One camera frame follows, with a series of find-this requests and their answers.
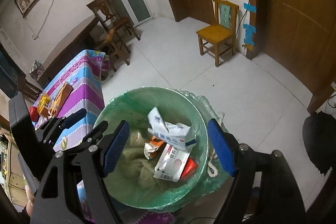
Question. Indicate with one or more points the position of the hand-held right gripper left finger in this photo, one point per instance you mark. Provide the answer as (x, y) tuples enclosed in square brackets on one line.
[(115, 148)]

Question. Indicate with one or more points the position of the dark wooden chair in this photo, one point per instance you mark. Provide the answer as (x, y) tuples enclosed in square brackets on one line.
[(110, 14), (113, 45), (30, 90)]

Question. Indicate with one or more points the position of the green plastic trash bin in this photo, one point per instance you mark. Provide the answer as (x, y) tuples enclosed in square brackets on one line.
[(136, 187)]

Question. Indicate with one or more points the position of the beige counter cabinet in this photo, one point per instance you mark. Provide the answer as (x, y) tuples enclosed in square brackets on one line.
[(10, 169)]

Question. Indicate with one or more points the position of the blue white tissue packet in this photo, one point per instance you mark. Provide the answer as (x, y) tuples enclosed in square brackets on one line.
[(170, 129)]

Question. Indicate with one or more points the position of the brown panelled wooden door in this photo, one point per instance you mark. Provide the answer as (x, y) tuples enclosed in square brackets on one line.
[(302, 29)]

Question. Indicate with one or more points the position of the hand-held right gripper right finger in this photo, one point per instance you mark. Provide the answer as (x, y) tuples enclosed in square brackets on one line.
[(220, 148)]

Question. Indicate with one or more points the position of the person's left forearm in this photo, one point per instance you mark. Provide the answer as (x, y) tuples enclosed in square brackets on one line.
[(29, 208)]

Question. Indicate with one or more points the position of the small yellow wooden chair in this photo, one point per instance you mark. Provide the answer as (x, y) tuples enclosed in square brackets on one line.
[(218, 32)]

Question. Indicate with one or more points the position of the blue tape strip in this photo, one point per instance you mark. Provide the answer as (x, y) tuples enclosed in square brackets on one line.
[(249, 8), (249, 33)]

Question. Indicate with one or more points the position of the orange white wrapper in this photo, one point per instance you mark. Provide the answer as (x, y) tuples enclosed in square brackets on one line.
[(153, 148)]

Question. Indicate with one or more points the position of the dark wooden table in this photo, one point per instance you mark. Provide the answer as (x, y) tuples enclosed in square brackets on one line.
[(71, 45)]

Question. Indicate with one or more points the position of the green-lined trash bin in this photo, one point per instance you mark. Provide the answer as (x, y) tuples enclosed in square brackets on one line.
[(211, 166)]

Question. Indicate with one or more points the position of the brown printed carton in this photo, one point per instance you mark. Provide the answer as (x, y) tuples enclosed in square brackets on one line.
[(62, 95)]

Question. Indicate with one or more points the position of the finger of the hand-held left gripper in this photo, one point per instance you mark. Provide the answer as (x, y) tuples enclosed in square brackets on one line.
[(97, 130), (74, 116)]

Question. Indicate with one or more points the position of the white wipes packet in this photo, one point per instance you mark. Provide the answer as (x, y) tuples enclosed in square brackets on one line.
[(172, 163)]

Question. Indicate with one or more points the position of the patterned box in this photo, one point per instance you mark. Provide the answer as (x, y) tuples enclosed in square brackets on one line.
[(36, 69)]

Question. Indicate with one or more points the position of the dark cloth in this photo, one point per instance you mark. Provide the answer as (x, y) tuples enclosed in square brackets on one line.
[(320, 142)]

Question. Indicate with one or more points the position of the yellow snack wrapper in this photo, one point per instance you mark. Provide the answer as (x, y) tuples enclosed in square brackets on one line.
[(43, 103)]

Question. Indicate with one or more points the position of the red apple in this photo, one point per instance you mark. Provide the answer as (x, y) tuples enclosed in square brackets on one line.
[(33, 113)]

